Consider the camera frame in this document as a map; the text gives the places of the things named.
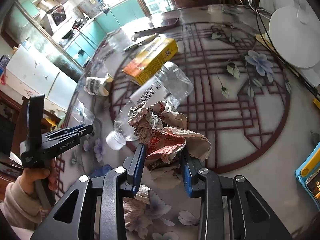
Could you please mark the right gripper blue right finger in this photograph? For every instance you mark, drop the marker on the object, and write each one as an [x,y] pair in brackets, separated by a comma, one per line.
[250,216]

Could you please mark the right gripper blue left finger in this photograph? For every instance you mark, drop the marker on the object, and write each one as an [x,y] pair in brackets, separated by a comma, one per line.
[73,216]

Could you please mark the patterned paper cup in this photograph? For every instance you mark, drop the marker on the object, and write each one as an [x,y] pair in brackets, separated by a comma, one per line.
[98,86]

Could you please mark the red printed paper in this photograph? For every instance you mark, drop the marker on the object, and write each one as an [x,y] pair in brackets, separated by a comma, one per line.
[165,133]

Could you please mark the yellow iced tea carton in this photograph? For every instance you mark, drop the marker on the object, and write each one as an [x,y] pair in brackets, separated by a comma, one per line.
[150,60]

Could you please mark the clear plastic water bottle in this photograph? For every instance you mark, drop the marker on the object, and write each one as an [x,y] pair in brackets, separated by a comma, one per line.
[169,84]

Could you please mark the teal kitchen cabinets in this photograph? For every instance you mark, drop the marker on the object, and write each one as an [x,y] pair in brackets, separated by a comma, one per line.
[85,42]

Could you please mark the person's left hand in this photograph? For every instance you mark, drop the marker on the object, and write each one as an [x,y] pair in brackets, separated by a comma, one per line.
[30,175]

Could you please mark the blue yellow box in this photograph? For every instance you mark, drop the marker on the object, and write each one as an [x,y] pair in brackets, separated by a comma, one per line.
[308,175]

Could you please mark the white refrigerator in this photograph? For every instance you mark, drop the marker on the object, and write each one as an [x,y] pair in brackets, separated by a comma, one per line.
[30,73]

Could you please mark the range hood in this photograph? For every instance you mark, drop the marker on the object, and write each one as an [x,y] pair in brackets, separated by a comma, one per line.
[51,16]

